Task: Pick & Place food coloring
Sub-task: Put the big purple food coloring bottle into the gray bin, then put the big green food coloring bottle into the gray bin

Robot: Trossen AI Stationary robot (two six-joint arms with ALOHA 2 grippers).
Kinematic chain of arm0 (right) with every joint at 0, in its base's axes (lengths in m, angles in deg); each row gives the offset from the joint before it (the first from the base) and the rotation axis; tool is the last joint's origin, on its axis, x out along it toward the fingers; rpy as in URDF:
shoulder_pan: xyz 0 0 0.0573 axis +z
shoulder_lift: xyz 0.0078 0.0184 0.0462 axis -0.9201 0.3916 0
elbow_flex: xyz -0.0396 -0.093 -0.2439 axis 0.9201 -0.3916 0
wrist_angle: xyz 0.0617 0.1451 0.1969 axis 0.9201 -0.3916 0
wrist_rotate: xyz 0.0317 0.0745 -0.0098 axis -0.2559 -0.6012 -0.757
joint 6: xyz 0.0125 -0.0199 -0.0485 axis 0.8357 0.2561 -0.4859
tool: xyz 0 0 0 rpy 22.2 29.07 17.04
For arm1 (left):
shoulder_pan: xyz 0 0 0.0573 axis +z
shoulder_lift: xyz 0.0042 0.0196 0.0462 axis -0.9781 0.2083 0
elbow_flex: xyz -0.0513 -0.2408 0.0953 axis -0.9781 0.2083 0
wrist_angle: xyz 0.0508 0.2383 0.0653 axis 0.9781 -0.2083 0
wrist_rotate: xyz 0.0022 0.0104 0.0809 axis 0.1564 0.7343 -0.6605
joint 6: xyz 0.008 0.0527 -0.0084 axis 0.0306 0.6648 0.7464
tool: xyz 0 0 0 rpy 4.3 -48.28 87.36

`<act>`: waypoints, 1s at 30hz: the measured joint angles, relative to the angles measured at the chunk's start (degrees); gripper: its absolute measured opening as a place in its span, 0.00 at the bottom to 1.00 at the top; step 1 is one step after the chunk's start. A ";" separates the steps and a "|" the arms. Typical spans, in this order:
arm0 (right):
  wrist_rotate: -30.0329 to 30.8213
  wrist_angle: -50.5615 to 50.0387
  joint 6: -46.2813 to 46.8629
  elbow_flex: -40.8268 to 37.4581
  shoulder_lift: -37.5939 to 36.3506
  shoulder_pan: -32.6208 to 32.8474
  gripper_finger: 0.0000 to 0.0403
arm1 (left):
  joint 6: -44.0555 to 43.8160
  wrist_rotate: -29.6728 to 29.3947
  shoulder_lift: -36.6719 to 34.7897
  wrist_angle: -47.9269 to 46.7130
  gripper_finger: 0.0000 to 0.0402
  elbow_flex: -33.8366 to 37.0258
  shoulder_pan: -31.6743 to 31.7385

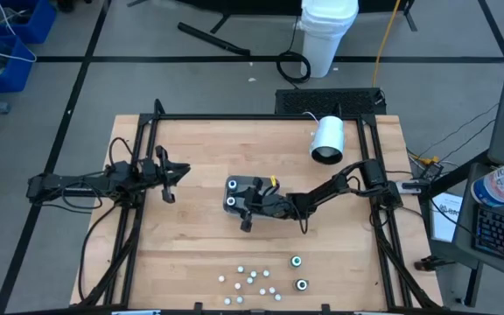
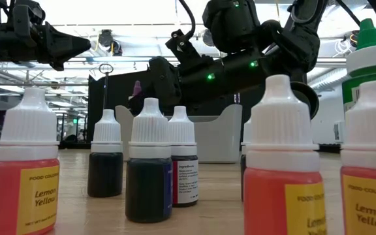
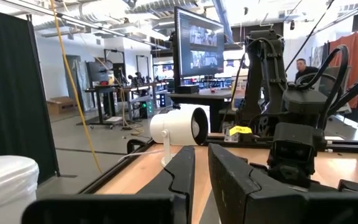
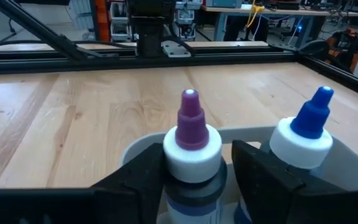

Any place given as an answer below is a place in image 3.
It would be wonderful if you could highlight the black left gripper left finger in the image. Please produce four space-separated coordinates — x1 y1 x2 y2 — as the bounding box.
137 145 196 224

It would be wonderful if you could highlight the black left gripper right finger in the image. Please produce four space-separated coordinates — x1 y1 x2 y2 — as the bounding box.
208 142 306 224

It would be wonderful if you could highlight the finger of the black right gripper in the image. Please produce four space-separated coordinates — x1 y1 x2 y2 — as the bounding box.
290 165 316 189
268 164 291 185

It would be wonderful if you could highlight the white spotlight lamp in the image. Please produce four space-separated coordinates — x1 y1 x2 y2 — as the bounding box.
149 104 209 167

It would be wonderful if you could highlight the person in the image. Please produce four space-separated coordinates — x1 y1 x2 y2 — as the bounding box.
294 58 320 84

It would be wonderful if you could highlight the computer tower green light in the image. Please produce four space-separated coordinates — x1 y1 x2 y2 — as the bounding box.
139 98 155 119

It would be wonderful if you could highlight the black monitor desk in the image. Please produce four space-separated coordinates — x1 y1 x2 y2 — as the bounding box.
168 88 248 134

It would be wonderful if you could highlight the small black box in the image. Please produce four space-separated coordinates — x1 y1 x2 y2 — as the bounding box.
177 84 200 95

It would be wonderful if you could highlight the orange curtain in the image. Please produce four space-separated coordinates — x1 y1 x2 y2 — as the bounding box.
328 29 358 110

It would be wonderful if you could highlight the black standing desk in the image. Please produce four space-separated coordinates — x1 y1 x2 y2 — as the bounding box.
84 83 129 129

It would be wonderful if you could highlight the large black monitor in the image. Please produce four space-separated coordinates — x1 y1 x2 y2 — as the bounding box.
172 6 226 93

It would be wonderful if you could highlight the cardboard box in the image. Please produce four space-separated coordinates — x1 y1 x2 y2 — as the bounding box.
45 96 78 115

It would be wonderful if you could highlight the white trash bin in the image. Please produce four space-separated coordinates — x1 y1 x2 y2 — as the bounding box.
0 155 40 224

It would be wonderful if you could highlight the black curtain partition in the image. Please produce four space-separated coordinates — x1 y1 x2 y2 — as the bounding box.
0 6 60 184

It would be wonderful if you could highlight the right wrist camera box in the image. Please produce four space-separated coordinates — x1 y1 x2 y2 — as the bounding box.
268 139 318 167

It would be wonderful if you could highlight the white lamp cable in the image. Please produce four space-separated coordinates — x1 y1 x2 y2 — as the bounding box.
116 148 167 163

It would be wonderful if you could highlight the yellow cable tag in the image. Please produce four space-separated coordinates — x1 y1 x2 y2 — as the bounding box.
228 125 253 136

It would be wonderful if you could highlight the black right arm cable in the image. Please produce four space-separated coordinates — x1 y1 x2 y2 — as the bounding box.
296 45 351 129

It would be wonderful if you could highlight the yellow hanging cable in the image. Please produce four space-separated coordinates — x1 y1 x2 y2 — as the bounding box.
48 0 104 174

